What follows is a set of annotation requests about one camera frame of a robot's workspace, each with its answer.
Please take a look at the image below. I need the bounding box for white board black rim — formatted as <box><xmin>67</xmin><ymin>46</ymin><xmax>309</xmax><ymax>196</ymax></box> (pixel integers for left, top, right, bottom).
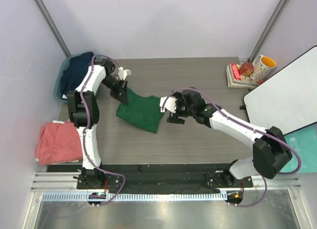
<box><xmin>243</xmin><ymin>46</ymin><xmax>317</xmax><ymax>134</ymax></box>

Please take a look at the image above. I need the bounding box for green t shirt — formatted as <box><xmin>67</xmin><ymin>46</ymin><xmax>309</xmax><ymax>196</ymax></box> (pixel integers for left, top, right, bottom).
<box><xmin>116</xmin><ymin>88</ymin><xmax>164</xmax><ymax>134</ymax></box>

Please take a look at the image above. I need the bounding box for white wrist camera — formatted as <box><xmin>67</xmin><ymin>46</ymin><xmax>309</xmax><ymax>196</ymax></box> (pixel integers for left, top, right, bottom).
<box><xmin>118</xmin><ymin>67</ymin><xmax>132</xmax><ymax>81</ymax></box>
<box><xmin>159</xmin><ymin>96</ymin><xmax>177</xmax><ymax>113</ymax></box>

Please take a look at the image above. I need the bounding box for red small box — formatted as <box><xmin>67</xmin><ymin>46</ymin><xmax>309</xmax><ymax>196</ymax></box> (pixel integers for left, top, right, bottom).
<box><xmin>239</xmin><ymin>61</ymin><xmax>254</xmax><ymax>77</ymax></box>

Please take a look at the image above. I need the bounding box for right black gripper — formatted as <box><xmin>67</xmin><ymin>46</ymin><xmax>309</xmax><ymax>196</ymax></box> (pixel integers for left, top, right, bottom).
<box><xmin>167</xmin><ymin>91</ymin><xmax>195</xmax><ymax>125</ymax></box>

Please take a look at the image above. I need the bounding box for slotted cable duct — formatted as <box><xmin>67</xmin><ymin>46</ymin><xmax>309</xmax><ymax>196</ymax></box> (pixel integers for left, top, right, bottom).
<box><xmin>42</xmin><ymin>191</ymin><xmax>227</xmax><ymax>202</ymax></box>

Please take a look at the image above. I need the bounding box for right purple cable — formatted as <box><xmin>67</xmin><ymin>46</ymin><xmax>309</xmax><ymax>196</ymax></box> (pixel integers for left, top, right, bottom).
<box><xmin>163</xmin><ymin>87</ymin><xmax>302</xmax><ymax>208</ymax></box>

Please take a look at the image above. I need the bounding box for purple cable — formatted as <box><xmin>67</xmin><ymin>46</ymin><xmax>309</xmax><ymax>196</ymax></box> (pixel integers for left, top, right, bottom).
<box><xmin>163</xmin><ymin>87</ymin><xmax>302</xmax><ymax>208</ymax></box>
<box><xmin>74</xmin><ymin>54</ymin><xmax>126</xmax><ymax>206</ymax></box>

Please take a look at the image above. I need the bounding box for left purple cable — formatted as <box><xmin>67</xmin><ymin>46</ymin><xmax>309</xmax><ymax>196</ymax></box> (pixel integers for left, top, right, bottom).
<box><xmin>74</xmin><ymin>54</ymin><xmax>126</xmax><ymax>206</ymax></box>

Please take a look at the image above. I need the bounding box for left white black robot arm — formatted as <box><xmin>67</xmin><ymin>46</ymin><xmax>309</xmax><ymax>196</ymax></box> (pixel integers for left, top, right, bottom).
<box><xmin>66</xmin><ymin>56</ymin><xmax>131</xmax><ymax>189</ymax></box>

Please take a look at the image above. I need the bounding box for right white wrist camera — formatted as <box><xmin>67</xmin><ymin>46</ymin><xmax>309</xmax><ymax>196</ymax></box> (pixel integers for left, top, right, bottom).
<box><xmin>159</xmin><ymin>96</ymin><xmax>177</xmax><ymax>113</ymax></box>

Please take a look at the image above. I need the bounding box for left aluminium frame post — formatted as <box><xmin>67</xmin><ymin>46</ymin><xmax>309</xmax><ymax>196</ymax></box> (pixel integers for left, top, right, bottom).
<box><xmin>33</xmin><ymin>0</ymin><xmax>71</xmax><ymax>57</ymax></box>

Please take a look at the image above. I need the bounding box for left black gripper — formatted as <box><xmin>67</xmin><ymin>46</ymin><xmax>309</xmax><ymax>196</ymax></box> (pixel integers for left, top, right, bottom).
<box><xmin>101</xmin><ymin>76</ymin><xmax>128</xmax><ymax>105</ymax></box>

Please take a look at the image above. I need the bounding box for stack of books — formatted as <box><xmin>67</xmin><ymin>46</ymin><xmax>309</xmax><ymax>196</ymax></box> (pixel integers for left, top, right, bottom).
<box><xmin>226</xmin><ymin>63</ymin><xmax>264</xmax><ymax>89</ymax></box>

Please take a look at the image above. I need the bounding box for teal folding board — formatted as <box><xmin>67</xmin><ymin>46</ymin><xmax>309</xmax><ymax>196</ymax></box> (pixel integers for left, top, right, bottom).
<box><xmin>284</xmin><ymin>124</ymin><xmax>317</xmax><ymax>173</ymax></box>

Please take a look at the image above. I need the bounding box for white mug yellow inside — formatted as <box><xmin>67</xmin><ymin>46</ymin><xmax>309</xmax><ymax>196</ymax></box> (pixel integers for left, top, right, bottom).
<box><xmin>250</xmin><ymin>54</ymin><xmax>276</xmax><ymax>82</ymax></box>

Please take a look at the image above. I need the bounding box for aluminium frame post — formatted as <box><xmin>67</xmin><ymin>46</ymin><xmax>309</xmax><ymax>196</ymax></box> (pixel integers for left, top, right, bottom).
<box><xmin>33</xmin><ymin>0</ymin><xmax>71</xmax><ymax>57</ymax></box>
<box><xmin>247</xmin><ymin>0</ymin><xmax>290</xmax><ymax>62</ymax></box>

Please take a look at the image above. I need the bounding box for teal plastic basket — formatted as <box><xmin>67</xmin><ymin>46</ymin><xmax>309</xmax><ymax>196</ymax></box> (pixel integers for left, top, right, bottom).
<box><xmin>53</xmin><ymin>54</ymin><xmax>100</xmax><ymax>101</ymax></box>

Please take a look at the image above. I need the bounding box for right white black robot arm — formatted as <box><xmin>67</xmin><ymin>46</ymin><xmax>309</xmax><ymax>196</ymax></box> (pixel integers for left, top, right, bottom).
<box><xmin>159</xmin><ymin>88</ymin><xmax>293</xmax><ymax>187</ymax></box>

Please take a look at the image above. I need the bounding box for aluminium rail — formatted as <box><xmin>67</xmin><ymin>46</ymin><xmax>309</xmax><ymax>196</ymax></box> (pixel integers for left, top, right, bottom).
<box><xmin>31</xmin><ymin>172</ymin><xmax>302</xmax><ymax>192</ymax></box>

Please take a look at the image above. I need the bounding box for navy blue t shirt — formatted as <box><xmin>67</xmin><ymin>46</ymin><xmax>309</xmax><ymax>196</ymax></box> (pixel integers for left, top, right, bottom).
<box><xmin>60</xmin><ymin>51</ymin><xmax>94</xmax><ymax>95</ymax></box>

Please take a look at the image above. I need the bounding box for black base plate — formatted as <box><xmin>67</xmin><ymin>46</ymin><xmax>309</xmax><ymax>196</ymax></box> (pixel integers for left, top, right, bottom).
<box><xmin>48</xmin><ymin>164</ymin><xmax>253</xmax><ymax>194</ymax></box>

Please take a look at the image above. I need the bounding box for pink folded t shirt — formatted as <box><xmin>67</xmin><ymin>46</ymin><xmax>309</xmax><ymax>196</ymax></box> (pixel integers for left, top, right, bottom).
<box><xmin>35</xmin><ymin>121</ymin><xmax>83</xmax><ymax>166</ymax></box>

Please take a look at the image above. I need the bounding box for right aluminium frame post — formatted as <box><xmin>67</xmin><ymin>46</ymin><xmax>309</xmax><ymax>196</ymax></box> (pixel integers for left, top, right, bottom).
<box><xmin>247</xmin><ymin>0</ymin><xmax>290</xmax><ymax>62</ymax></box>

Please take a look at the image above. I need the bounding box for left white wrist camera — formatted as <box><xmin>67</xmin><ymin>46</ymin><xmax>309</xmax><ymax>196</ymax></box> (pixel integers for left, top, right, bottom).
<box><xmin>118</xmin><ymin>67</ymin><xmax>132</xmax><ymax>81</ymax></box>

